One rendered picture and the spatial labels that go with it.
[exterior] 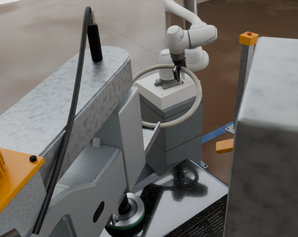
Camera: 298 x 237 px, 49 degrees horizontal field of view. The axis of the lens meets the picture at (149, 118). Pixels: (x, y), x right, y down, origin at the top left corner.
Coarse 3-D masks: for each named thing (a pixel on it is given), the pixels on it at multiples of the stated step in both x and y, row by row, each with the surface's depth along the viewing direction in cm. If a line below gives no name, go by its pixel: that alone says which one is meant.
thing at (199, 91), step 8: (160, 64) 209; (168, 64) 208; (144, 72) 209; (184, 72) 204; (192, 72) 201; (200, 88) 192; (200, 96) 189; (192, 112) 184; (176, 120) 182; (184, 120) 183; (160, 128) 184
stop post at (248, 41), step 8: (240, 40) 295; (248, 40) 288; (256, 40) 293; (248, 48) 294; (248, 56) 299; (240, 64) 309; (248, 64) 305; (240, 72) 313; (248, 72) 311; (240, 80) 317; (240, 88) 321; (240, 96) 326; (232, 128) 355
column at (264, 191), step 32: (256, 64) 34; (288, 64) 34; (256, 96) 29; (288, 96) 29; (256, 128) 26; (288, 128) 26; (256, 160) 28; (288, 160) 27; (256, 192) 30; (288, 192) 29; (224, 224) 35; (256, 224) 33; (288, 224) 31
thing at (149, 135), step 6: (156, 126) 179; (144, 132) 183; (150, 132) 182; (156, 132) 178; (144, 138) 178; (150, 138) 171; (144, 144) 174; (150, 144) 171; (144, 150) 163; (120, 198) 142; (120, 216) 135; (108, 222) 133
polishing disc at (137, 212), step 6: (132, 198) 168; (138, 198) 168; (132, 204) 165; (138, 204) 165; (132, 210) 162; (138, 210) 162; (126, 216) 159; (132, 216) 159; (138, 216) 159; (120, 222) 157; (126, 222) 156; (132, 222) 156
